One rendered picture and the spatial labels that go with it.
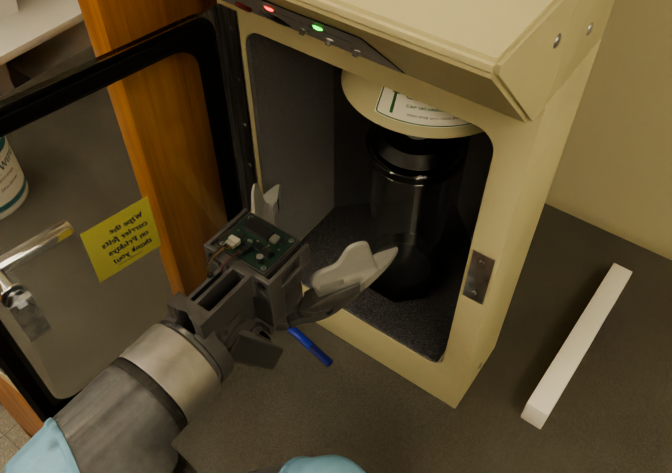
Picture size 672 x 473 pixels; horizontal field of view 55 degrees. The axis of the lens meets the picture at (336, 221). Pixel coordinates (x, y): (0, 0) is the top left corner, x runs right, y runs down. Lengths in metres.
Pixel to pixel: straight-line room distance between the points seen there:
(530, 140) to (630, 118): 0.50
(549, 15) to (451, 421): 0.57
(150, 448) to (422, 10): 0.35
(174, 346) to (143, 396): 0.04
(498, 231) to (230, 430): 0.43
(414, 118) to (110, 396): 0.33
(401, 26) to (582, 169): 0.74
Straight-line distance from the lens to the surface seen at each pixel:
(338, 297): 0.58
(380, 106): 0.59
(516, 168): 0.53
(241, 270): 0.52
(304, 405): 0.84
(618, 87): 0.98
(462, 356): 0.75
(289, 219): 0.84
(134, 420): 0.49
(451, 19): 0.37
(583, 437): 0.88
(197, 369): 0.51
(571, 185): 1.10
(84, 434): 0.49
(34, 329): 0.69
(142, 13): 0.65
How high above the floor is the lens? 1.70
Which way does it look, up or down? 48 degrees down
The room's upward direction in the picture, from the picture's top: straight up
